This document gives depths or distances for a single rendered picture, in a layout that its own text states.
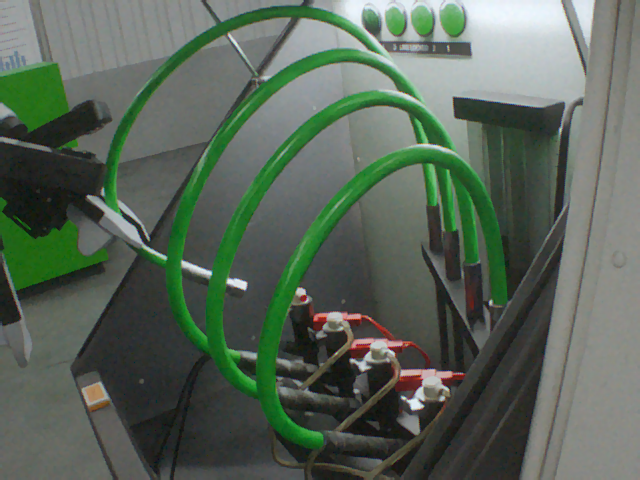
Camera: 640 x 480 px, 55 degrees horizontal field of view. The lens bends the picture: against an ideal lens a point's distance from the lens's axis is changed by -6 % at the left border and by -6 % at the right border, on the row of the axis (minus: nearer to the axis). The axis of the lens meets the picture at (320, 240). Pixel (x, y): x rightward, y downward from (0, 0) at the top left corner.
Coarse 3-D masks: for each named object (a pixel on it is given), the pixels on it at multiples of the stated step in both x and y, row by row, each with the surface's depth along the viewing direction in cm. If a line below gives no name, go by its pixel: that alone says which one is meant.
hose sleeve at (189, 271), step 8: (184, 264) 75; (192, 264) 76; (184, 272) 75; (192, 272) 75; (200, 272) 76; (208, 272) 76; (192, 280) 76; (200, 280) 76; (208, 280) 76; (232, 280) 77
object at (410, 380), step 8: (400, 376) 61; (408, 376) 61; (416, 376) 61; (424, 376) 61; (440, 376) 61; (448, 376) 60; (400, 384) 61; (408, 384) 61; (416, 384) 61; (448, 384) 61
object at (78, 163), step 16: (0, 144) 41; (16, 144) 42; (32, 144) 45; (0, 160) 41; (16, 160) 42; (32, 160) 42; (48, 160) 43; (64, 160) 43; (80, 160) 44; (96, 160) 45; (0, 176) 42; (16, 176) 42; (32, 176) 43; (48, 176) 43; (64, 176) 44; (80, 176) 44; (96, 176) 45; (64, 192) 45; (80, 192) 45; (96, 192) 45
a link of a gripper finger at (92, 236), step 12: (72, 204) 69; (96, 204) 69; (72, 216) 70; (84, 216) 70; (108, 216) 69; (120, 216) 71; (84, 228) 70; (96, 228) 70; (108, 228) 69; (120, 228) 69; (132, 228) 71; (84, 240) 70; (96, 240) 70; (108, 240) 70; (132, 240) 70; (84, 252) 70
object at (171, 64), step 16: (240, 16) 67; (256, 16) 67; (272, 16) 68; (288, 16) 69; (304, 16) 69; (320, 16) 69; (336, 16) 70; (208, 32) 67; (224, 32) 67; (352, 32) 71; (192, 48) 67; (368, 48) 72; (176, 64) 67; (160, 80) 67; (144, 96) 68; (128, 112) 68; (128, 128) 68; (416, 128) 76; (112, 144) 69; (112, 160) 69; (112, 176) 70; (432, 176) 79; (112, 192) 70; (432, 192) 79; (112, 208) 71; (432, 208) 80; (144, 256) 73; (160, 256) 74
